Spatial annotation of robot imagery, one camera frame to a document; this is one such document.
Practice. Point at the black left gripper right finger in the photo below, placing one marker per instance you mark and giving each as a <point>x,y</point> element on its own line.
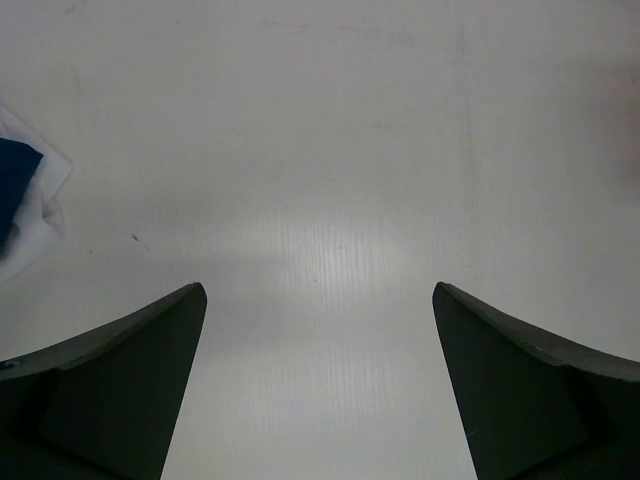
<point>535,405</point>

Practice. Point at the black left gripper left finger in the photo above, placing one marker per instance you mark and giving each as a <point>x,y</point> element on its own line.
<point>103,404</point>

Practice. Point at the folded white t shirt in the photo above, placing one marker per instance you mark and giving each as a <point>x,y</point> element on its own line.
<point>40,225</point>

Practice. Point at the folded navy blue t shirt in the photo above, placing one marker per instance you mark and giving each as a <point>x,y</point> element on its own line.
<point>19,163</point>

